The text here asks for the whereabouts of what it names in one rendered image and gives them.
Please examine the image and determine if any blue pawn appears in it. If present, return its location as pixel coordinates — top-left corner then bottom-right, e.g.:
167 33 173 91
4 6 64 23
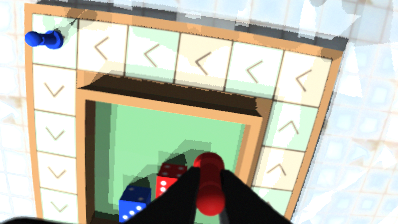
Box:
25 30 64 50

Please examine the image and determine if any red die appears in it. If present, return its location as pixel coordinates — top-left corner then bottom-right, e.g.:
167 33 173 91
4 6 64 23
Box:
156 163 187 198

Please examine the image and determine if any red pawn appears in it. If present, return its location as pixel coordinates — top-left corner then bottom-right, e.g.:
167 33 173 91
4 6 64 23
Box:
193 152 226 216

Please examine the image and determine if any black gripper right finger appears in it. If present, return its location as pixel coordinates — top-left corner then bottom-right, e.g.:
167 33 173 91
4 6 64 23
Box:
218 169 293 224

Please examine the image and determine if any blue die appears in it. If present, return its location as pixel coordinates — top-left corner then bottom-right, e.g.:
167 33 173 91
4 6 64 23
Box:
119 185 151 222

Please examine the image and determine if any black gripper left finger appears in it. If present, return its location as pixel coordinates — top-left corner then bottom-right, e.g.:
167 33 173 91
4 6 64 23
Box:
0 167 200 224

